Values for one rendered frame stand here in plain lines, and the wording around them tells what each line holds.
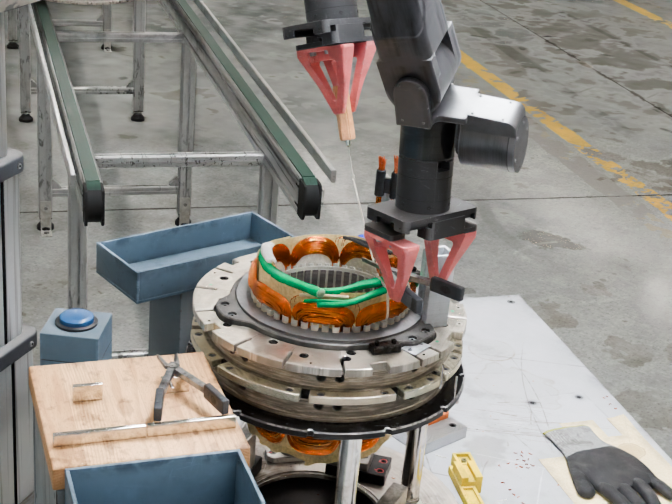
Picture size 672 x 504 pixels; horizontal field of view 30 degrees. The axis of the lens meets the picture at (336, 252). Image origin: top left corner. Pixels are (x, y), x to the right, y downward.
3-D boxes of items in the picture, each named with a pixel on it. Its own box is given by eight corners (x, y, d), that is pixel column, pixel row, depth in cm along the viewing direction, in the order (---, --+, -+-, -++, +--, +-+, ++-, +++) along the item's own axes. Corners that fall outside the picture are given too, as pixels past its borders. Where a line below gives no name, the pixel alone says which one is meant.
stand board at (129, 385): (249, 468, 123) (250, 447, 122) (52, 491, 117) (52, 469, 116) (202, 370, 140) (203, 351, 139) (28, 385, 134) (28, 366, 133)
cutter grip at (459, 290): (463, 300, 134) (465, 286, 133) (459, 302, 133) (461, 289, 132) (433, 288, 136) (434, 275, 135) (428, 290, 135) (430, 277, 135)
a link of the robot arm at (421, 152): (413, 89, 130) (394, 100, 125) (477, 98, 128) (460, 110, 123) (408, 153, 133) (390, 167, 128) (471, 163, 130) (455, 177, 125)
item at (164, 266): (242, 385, 190) (252, 210, 179) (283, 417, 182) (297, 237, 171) (94, 429, 175) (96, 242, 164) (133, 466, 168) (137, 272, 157)
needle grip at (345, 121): (358, 138, 138) (350, 83, 137) (348, 139, 137) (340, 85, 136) (347, 139, 139) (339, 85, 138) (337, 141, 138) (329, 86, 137)
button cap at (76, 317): (97, 315, 152) (97, 308, 151) (89, 330, 148) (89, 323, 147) (64, 312, 152) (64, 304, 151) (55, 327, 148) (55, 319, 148)
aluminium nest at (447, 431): (465, 437, 182) (467, 422, 181) (421, 456, 176) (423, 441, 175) (408, 401, 190) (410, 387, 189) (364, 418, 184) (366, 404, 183)
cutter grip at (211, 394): (229, 414, 125) (230, 400, 124) (222, 415, 124) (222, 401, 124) (209, 395, 128) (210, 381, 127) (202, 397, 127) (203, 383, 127)
